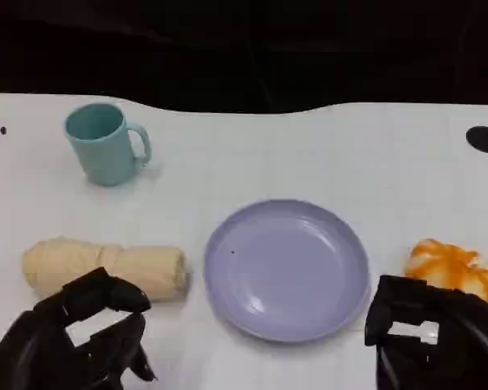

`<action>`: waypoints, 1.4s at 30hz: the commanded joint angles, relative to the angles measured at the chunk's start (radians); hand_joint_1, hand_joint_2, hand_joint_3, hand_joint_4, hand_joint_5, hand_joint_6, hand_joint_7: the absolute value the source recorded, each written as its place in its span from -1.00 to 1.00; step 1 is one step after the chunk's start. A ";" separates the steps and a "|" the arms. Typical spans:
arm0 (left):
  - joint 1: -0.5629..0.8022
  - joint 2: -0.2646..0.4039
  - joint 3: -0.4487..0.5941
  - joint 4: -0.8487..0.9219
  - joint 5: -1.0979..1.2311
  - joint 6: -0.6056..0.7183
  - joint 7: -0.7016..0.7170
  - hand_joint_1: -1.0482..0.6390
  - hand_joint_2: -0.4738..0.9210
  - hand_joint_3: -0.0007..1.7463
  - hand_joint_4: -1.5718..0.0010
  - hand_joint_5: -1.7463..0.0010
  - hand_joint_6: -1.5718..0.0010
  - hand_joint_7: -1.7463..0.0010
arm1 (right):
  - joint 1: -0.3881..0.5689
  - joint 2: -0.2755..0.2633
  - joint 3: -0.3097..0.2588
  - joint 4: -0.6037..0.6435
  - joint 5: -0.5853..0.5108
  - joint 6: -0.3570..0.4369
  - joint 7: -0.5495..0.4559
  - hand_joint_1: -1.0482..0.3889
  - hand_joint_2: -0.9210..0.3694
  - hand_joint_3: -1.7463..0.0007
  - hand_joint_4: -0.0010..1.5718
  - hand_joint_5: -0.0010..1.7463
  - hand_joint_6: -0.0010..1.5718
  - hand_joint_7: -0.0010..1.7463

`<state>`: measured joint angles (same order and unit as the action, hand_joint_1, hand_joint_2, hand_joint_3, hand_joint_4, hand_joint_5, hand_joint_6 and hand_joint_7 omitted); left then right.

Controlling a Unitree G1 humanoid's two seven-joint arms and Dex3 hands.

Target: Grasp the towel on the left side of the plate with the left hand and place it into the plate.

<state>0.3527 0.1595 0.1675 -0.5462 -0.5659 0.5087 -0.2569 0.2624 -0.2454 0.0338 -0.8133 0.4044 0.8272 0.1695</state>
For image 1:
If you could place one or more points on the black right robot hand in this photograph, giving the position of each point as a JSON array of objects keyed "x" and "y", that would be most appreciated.
[{"x": 459, "y": 357}]

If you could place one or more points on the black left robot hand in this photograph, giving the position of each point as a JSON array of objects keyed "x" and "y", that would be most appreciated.
[{"x": 36, "y": 345}]

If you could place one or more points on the beige towel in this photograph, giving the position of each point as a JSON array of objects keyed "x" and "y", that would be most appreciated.
[{"x": 105, "y": 260}]

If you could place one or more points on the orange and white toy bread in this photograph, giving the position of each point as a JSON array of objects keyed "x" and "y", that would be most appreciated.
[{"x": 447, "y": 262}]

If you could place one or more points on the lilac plate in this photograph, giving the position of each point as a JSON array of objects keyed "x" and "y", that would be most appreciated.
[{"x": 286, "y": 272}]

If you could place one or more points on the pale green mug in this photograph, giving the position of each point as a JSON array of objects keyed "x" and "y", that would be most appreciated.
[{"x": 103, "y": 156}]

